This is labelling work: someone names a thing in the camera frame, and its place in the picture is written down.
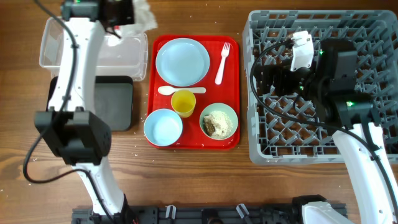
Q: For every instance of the green bowl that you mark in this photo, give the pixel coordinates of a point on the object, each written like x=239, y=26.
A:
x=220, y=107

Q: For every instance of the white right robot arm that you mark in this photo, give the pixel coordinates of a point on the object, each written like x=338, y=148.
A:
x=350, y=116

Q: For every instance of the clear plastic waste bin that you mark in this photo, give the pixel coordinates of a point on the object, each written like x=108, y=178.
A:
x=118, y=57

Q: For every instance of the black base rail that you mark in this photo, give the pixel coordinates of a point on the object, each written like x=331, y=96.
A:
x=276, y=213

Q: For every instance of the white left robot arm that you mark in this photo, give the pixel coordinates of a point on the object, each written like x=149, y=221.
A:
x=86, y=152

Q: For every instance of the rice and food leftovers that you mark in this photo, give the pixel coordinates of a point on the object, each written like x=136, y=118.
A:
x=217, y=125

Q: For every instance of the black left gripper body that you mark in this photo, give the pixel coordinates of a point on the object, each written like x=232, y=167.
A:
x=125, y=10

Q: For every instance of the light blue bowl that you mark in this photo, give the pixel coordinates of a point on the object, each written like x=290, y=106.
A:
x=163, y=127

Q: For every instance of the large light blue plate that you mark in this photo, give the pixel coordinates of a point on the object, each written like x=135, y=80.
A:
x=182, y=62

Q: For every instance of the grey dishwasher rack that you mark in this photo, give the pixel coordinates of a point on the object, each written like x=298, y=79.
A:
x=277, y=141

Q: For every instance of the white plastic fork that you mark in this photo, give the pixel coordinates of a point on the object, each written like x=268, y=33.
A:
x=224, y=55

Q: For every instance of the white paper napkin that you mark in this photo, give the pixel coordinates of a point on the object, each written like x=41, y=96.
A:
x=144, y=20

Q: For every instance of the red plastic tray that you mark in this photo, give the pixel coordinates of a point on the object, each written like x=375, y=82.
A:
x=205, y=91

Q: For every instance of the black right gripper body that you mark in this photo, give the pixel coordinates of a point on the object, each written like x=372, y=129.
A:
x=281, y=81

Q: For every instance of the black waste tray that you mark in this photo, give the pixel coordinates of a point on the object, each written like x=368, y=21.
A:
x=115, y=102

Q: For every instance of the yellow plastic cup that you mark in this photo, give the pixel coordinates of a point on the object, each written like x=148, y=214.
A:
x=183, y=103

